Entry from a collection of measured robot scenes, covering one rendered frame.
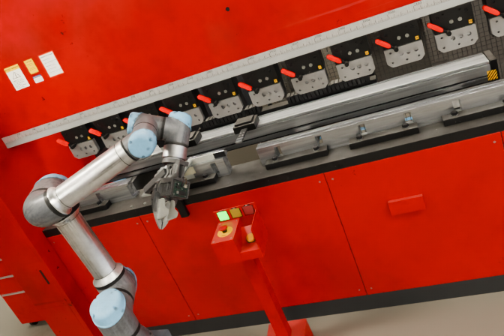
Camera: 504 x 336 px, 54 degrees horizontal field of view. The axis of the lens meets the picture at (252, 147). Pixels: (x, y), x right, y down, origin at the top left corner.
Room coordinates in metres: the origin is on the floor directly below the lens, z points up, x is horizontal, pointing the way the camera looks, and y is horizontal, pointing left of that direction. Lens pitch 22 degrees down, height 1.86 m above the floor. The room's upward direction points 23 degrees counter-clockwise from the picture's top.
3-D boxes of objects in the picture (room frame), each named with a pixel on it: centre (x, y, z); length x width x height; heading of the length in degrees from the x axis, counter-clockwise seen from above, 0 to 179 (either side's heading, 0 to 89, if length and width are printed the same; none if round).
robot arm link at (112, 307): (1.37, 0.63, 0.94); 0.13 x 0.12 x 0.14; 179
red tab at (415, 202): (1.81, -0.53, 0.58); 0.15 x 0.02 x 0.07; 70
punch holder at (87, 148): (2.46, 0.78, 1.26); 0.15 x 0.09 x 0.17; 70
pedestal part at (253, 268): (1.86, 0.20, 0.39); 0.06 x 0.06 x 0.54; 72
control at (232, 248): (1.86, 0.20, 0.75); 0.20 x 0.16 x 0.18; 72
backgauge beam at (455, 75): (2.46, -0.10, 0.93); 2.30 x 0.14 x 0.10; 70
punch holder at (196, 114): (2.25, 0.21, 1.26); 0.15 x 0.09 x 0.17; 70
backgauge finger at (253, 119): (2.35, 0.01, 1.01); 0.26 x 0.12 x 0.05; 160
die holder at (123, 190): (2.50, 0.89, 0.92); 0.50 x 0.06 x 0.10; 70
